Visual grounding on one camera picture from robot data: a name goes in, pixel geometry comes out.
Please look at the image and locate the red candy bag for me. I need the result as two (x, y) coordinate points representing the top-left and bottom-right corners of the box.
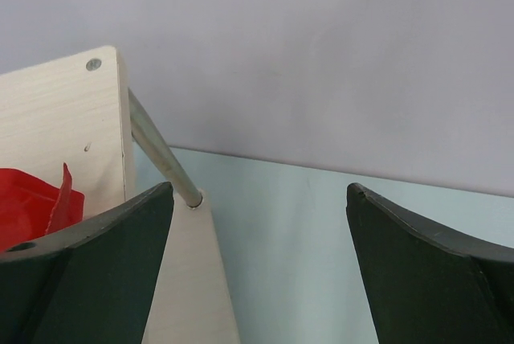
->
(1, 164), (85, 252)

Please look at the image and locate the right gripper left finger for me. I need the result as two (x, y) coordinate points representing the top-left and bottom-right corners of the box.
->
(1, 182), (174, 343)

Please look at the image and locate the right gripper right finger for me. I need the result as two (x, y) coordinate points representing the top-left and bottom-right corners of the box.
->
(346, 183), (513, 343)

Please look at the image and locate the white two-tier shelf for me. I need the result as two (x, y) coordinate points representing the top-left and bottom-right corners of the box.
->
(1, 46), (239, 343)

